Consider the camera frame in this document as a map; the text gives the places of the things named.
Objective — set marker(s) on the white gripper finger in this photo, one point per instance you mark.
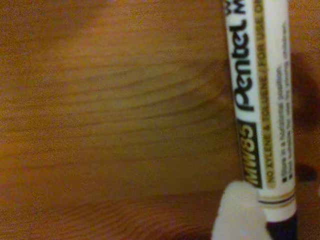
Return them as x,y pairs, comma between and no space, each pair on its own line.
237,215

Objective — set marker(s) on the white whiteboard marker black cap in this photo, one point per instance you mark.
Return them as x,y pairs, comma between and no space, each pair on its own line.
262,100

